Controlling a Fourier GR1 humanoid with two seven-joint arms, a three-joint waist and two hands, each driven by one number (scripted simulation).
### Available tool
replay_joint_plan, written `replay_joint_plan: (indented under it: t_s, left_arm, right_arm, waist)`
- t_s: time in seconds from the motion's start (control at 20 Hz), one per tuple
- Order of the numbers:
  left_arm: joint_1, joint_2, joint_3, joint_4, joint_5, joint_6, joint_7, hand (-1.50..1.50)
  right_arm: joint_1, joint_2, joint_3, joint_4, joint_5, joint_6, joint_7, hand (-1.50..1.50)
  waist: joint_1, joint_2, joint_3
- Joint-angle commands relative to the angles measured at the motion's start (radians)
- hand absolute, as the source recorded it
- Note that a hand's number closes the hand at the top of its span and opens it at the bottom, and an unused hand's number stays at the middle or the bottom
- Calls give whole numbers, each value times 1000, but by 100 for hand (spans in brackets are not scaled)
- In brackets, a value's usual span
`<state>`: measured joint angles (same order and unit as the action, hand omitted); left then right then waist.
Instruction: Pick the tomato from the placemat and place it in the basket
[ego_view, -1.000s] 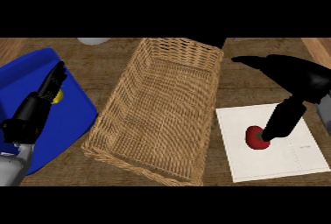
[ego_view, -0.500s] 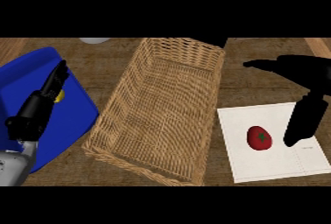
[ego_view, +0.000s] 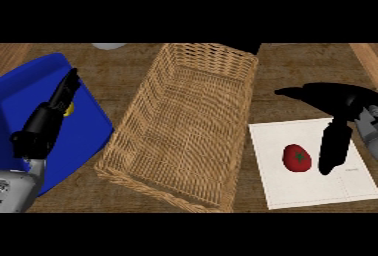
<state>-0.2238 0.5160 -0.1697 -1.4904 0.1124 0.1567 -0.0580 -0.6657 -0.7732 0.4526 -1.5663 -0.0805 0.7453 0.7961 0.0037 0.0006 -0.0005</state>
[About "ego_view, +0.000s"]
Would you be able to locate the white placemat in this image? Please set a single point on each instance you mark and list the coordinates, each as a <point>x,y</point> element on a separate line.
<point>304,180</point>

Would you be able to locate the yellow object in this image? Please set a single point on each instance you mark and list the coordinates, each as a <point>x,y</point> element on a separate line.
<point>69,109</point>

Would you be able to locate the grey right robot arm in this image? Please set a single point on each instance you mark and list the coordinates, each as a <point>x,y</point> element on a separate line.
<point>368,128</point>

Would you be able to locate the red tomato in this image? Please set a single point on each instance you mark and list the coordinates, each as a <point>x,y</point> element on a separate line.
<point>297,158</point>

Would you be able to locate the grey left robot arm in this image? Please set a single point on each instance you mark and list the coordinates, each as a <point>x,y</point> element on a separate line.
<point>16,190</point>

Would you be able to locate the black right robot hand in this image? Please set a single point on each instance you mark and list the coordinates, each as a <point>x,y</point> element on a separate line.
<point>334,133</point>

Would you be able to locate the blue tray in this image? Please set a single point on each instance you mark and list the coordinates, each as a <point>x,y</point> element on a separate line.
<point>78,130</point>

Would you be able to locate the pale grey round object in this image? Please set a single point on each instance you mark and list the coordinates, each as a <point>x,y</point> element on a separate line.
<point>108,45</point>

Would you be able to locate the wicker basket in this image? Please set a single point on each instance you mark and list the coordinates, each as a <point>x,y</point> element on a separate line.
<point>186,123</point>

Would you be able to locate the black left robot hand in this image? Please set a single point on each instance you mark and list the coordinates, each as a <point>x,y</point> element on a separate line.
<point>41,126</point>

